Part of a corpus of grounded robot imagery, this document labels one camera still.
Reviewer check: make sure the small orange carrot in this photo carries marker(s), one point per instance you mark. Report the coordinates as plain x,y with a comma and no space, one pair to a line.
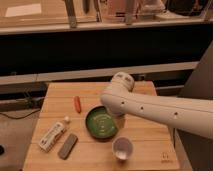
77,104

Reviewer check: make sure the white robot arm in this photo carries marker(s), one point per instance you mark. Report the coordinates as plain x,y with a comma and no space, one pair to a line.
190,115

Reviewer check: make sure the grey rectangular eraser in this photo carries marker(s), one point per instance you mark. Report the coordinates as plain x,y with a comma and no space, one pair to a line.
67,147

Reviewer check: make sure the white tube with cap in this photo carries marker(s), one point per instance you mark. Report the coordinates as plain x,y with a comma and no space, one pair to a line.
53,134

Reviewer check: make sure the white paper cup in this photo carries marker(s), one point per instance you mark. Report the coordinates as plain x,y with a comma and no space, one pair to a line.
122,148

